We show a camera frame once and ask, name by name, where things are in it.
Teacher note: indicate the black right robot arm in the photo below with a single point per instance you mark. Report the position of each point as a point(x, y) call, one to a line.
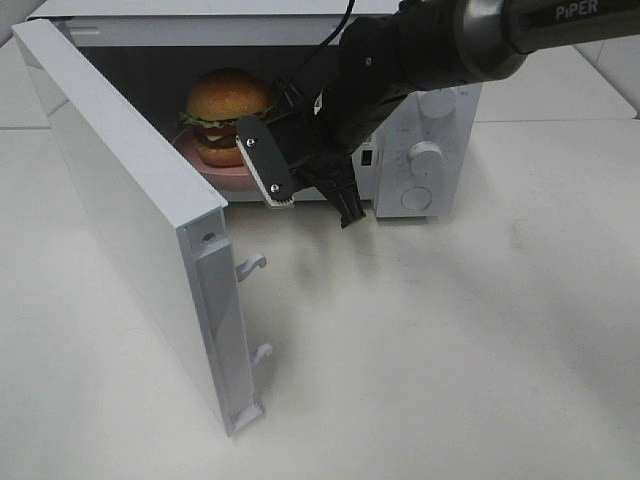
point(423, 46)

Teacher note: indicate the white microwave oven body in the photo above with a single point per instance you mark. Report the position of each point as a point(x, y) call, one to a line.
point(153, 52)

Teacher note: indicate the pink round plate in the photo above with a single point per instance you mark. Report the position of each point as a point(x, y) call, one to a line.
point(228, 179)

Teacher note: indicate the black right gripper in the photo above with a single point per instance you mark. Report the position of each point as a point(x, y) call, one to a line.
point(316, 136)

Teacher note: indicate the white microwave door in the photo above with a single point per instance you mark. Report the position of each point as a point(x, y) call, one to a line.
point(157, 218)

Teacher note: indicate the toy hamburger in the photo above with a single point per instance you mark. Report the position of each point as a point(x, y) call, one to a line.
point(214, 105)

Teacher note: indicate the white control knob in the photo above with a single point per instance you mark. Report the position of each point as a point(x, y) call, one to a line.
point(425, 159)
point(438, 103)

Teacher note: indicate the round white door button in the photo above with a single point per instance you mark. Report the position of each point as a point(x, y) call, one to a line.
point(416, 199)

